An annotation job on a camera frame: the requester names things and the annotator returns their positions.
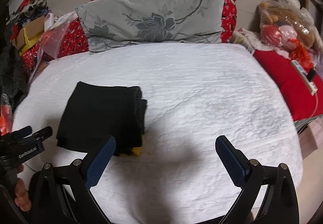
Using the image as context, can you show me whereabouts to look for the dark green jacket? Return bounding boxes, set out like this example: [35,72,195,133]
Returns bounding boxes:
[0,24,29,112]

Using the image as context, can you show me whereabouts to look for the person left hand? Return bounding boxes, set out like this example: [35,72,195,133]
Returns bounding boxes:
[14,178,32,212]

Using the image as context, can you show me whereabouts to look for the bagged plush toys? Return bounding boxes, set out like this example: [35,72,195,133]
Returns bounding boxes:
[258,0,322,69]

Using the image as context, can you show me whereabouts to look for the plastic bag orange contents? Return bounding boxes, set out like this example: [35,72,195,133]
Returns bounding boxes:
[0,93,13,136]

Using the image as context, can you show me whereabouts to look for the white quilted bed cover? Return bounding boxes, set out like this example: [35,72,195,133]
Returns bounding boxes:
[13,43,303,223]

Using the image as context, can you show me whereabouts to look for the clear zip bag red contents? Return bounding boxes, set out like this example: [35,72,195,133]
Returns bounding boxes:
[39,11,77,59]

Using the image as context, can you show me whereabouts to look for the pile of clothes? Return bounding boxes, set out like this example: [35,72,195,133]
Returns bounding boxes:
[6,0,48,28]

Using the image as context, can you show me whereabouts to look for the black pants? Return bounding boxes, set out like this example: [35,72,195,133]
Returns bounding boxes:
[56,82,147,156]

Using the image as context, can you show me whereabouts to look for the red blanket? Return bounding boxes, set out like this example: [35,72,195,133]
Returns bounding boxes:
[254,50,322,121]

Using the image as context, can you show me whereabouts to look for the cardboard box yellow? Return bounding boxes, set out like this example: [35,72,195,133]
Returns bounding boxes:
[10,16,45,56]

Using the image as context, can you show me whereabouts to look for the white power strip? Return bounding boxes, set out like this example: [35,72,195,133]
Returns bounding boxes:
[291,60,318,96]

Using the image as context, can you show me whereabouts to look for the grey floral pillow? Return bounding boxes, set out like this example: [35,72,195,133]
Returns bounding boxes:
[76,0,224,53]

